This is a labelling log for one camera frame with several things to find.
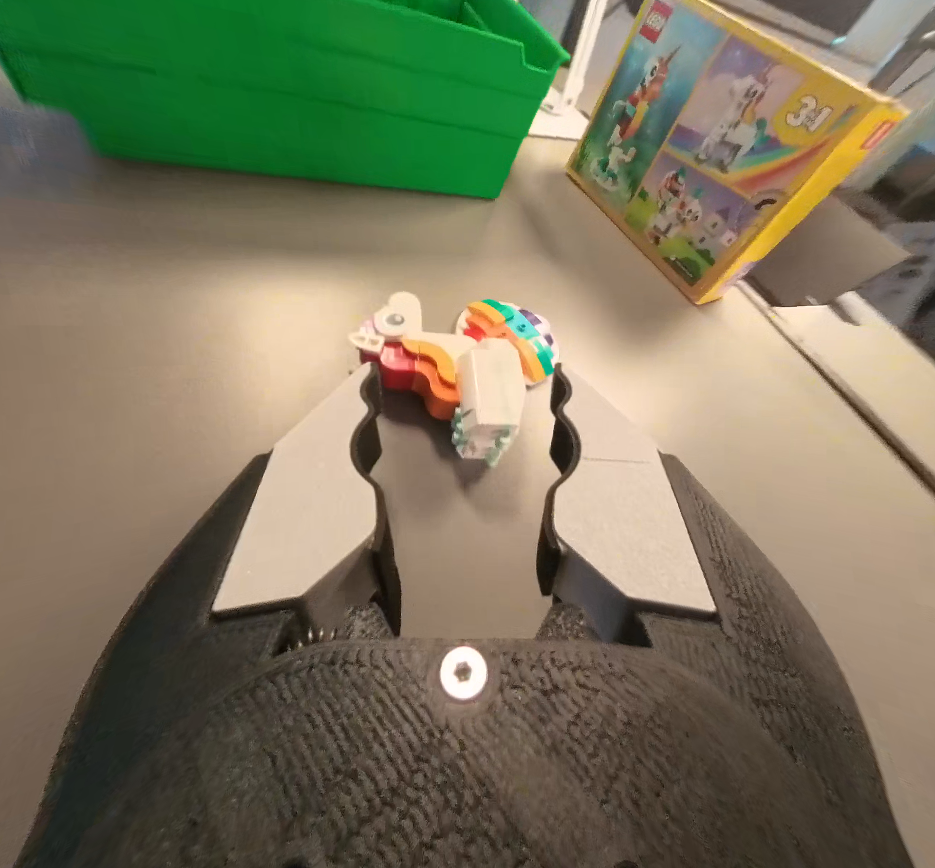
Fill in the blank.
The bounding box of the rainbow toy brick disc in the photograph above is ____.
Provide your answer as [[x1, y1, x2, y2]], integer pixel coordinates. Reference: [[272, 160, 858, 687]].
[[456, 298, 562, 388]]

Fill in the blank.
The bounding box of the yellow toy set box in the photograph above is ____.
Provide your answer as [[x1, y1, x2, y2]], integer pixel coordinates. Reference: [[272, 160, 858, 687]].
[[566, 0, 912, 306]]

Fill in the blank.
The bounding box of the toy brick unicorn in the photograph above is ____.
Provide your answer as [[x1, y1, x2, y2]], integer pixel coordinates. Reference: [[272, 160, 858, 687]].
[[349, 291, 528, 469]]

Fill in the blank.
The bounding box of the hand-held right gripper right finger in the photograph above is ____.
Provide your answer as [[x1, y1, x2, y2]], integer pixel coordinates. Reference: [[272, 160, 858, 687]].
[[535, 362, 717, 646]]

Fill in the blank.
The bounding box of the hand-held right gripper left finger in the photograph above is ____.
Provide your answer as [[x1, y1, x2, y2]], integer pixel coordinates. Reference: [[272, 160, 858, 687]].
[[212, 362, 403, 637]]

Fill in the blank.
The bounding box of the green plastic bin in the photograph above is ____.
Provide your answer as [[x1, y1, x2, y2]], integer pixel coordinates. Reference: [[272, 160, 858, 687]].
[[0, 0, 572, 201]]

